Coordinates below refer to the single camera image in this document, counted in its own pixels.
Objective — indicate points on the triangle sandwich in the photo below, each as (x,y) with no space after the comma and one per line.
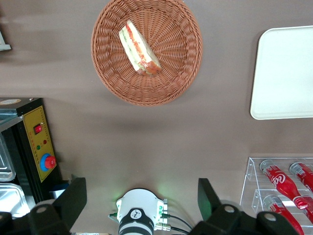
(137,49)

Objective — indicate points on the black food warmer machine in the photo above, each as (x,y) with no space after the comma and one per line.
(31,142)

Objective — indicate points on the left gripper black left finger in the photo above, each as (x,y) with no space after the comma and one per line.
(71,203)

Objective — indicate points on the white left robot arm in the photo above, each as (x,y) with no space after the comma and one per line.
(139,203)

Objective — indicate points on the clear acrylic bottle rack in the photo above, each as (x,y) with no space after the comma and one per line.
(252,171)

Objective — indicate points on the red cola bottle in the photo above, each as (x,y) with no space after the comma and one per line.
(278,181)
(303,173)
(278,210)

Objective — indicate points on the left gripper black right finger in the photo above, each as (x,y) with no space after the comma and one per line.
(207,203)

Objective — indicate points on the stainless steel pan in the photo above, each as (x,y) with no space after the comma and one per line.
(12,198)
(6,171)

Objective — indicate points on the brown wicker basket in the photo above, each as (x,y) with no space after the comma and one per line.
(171,80)

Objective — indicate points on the cream plastic tray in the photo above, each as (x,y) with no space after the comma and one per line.
(283,73)

